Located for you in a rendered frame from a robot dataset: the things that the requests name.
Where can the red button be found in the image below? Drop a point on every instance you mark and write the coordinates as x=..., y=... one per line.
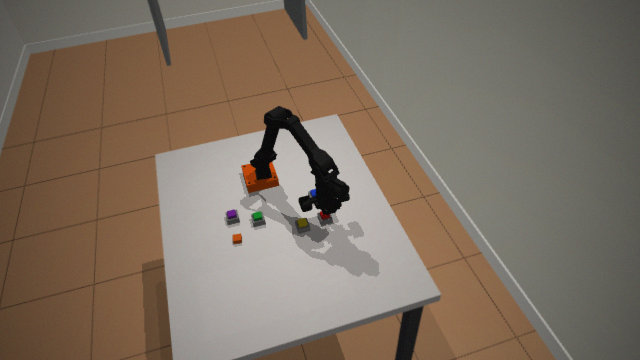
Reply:
x=324, y=219

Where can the yellow button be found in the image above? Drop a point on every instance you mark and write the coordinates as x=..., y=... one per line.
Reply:
x=302, y=225

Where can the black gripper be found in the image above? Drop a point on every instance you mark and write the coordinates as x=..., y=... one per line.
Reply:
x=306, y=202

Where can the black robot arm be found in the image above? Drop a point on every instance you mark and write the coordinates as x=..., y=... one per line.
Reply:
x=319, y=160

